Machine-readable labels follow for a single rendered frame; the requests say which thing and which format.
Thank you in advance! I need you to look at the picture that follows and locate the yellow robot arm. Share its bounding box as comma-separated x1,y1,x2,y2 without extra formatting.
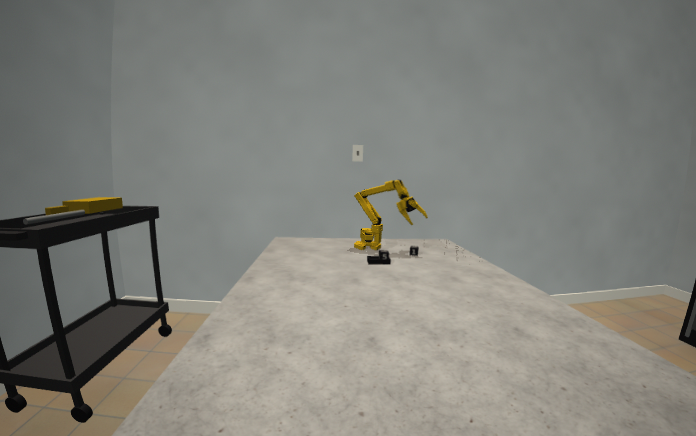
354,180,410,250

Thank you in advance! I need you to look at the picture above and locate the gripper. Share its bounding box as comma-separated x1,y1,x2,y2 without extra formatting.
397,197,428,225

